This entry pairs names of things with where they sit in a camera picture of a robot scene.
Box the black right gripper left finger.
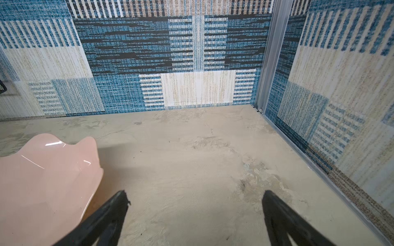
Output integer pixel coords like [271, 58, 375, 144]
[55, 190, 131, 246]

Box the pink scalloped fruit bowl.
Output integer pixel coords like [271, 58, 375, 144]
[1, 133, 104, 246]

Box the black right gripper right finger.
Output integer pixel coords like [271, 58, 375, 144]
[262, 190, 334, 246]

